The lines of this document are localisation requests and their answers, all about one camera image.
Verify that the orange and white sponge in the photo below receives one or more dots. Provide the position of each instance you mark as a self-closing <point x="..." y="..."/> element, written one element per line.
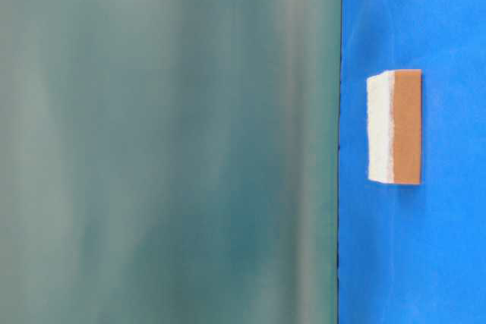
<point x="394" y="127"/>

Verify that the blue table cloth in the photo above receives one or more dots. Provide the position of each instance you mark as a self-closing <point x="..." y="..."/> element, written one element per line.
<point x="415" y="254"/>

